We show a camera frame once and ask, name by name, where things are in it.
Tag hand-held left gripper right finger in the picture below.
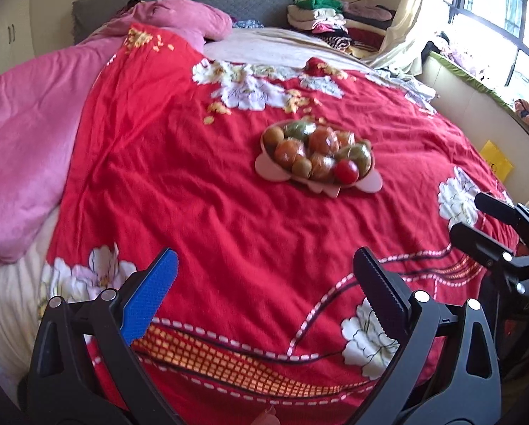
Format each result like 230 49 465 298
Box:
348 247 502 425

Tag red tomato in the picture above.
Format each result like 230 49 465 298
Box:
334 159 360 184

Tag purple patterned cloth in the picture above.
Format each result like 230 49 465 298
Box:
442 35 508 94

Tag beige bed sheet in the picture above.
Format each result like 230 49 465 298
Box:
203 27 380 76

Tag red floral blanket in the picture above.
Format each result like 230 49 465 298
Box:
39 22 526 425

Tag pink quilt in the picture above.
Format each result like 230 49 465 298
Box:
0 0 233 266

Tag small green tangerine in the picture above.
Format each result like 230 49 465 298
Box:
283 119 316 141

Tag pink plastic plate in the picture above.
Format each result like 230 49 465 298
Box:
253 117 383 198

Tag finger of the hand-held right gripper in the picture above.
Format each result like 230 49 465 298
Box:
474 192 529 242
449 222 529 295

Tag yellow paper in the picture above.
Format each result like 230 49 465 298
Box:
479 140 514 182

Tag window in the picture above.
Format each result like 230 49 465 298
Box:
448 0 529 111

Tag cream curtain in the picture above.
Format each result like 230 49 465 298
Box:
366 0 462 78

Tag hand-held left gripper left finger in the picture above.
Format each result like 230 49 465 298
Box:
19 248 183 425

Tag dark clothes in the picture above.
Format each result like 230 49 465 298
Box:
421 31 451 76

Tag white grey garment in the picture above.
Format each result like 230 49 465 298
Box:
366 68 438 113

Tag large green tangerine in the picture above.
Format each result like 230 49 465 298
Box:
337 142 375 173

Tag pile of folded clothes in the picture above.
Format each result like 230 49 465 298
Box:
286 0 398 54

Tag cream window seat green trim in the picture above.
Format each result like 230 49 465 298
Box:
421 51 529 204

